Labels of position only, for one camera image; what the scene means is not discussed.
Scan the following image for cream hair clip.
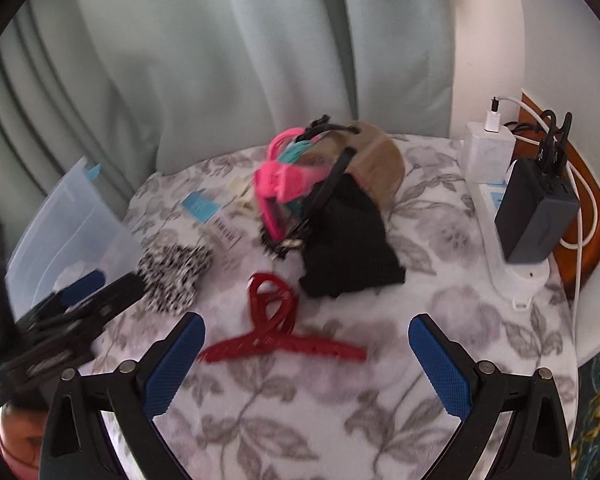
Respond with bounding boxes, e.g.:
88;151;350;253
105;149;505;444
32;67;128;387
230;177;261;216

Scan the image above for pale green curtain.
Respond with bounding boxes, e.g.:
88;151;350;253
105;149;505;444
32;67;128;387
0;0;461;221

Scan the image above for grey charger block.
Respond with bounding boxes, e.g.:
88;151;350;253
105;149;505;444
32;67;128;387
495;159;580;265

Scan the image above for white charger adapter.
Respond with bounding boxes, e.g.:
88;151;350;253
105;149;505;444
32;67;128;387
461;120;516;181

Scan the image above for clear plastic storage box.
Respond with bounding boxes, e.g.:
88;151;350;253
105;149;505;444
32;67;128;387
5;155;143;321

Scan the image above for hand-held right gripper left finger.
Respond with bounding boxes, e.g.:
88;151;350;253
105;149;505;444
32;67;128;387
39;311;207;480

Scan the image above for pink hair ring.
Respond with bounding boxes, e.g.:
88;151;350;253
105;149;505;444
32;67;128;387
267;127;311;161

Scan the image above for pink hair claw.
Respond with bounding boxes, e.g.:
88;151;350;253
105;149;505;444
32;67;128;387
254;160;328;201

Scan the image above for red hair claw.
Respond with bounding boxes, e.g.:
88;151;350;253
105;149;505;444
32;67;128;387
197;271;368;365

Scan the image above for white cable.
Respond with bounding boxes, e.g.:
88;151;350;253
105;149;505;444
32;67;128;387
485;92;600;301

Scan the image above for black knit cloth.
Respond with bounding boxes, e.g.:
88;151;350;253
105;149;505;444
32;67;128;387
299;180;407;300

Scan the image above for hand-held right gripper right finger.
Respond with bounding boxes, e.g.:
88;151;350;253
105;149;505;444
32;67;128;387
408;312;578;480

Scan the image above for person's left hand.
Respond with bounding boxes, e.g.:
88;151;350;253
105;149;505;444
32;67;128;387
0;402;46;467

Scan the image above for teal hair clip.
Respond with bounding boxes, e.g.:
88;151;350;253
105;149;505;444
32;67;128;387
280;140;326;166

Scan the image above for black cables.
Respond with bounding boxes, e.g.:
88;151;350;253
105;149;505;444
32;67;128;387
505;110;576;171

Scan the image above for floral table cloth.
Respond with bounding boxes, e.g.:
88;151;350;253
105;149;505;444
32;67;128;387
80;135;581;480

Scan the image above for black hair band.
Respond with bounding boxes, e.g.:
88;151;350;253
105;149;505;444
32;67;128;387
300;115;361;226

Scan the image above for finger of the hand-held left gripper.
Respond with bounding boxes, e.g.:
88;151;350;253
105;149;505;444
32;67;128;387
40;269;107;313
75;274;147;327

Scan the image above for blue card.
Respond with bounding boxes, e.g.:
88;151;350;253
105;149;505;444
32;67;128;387
182;192;220;223

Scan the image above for white power strip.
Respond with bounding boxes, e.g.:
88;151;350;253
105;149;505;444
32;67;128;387
472;180;551;311

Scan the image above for white barcode label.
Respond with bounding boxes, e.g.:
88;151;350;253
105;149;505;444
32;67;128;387
212;212;243;248

